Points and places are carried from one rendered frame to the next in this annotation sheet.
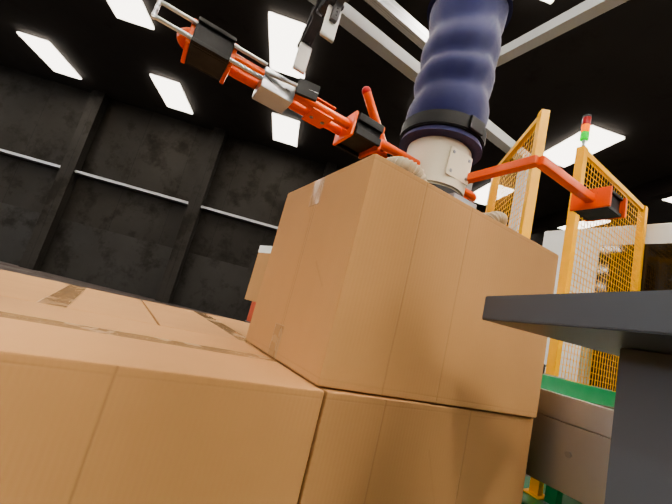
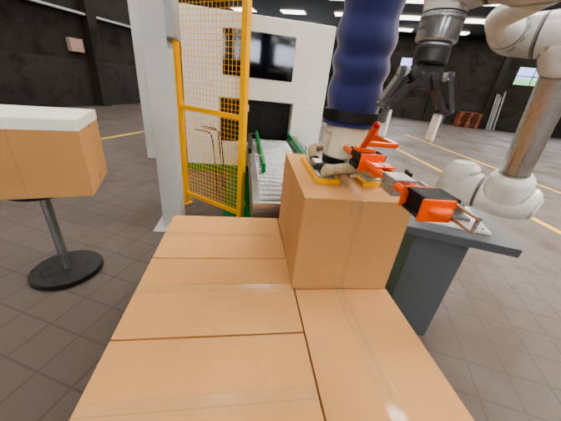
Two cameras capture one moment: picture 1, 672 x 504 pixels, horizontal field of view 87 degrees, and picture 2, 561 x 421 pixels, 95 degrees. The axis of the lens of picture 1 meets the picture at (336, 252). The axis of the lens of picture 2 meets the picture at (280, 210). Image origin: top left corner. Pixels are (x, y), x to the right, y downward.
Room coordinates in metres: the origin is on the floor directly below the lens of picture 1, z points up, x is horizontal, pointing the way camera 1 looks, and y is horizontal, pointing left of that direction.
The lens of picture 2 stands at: (0.72, 0.94, 1.28)
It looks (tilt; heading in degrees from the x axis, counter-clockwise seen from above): 26 degrees down; 291
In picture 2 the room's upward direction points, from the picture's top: 6 degrees clockwise
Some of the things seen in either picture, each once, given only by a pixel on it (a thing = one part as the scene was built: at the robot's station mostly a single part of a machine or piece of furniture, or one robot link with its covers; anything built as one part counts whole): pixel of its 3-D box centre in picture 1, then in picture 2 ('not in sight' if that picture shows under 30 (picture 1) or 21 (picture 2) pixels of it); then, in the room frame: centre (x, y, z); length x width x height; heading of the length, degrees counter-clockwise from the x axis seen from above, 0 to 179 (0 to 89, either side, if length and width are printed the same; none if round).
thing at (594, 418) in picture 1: (483, 381); (307, 207); (1.09, -0.52, 0.58); 0.70 x 0.03 x 0.06; 31
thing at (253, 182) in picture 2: not in sight; (250, 163); (1.96, -1.36, 0.50); 2.31 x 0.05 x 0.19; 121
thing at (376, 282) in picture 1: (402, 297); (329, 212); (0.89, -0.19, 0.75); 0.60 x 0.40 x 0.40; 119
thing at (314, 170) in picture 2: not in sight; (319, 165); (0.97, -0.16, 0.97); 0.34 x 0.10 x 0.05; 118
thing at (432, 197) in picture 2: (209, 53); (425, 203); (0.61, 0.33, 1.07); 0.08 x 0.07 x 0.05; 118
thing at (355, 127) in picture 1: (358, 136); (366, 159); (0.77, 0.02, 1.07); 0.10 x 0.08 x 0.06; 28
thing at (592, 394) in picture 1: (602, 396); (255, 146); (2.09, -1.70, 0.60); 1.60 x 0.11 x 0.09; 121
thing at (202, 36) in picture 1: (244, 55); (432, 195); (0.59, 0.25, 1.07); 0.31 x 0.03 x 0.05; 118
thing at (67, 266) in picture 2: not in sight; (55, 230); (2.48, 0.19, 0.31); 0.40 x 0.40 x 0.62
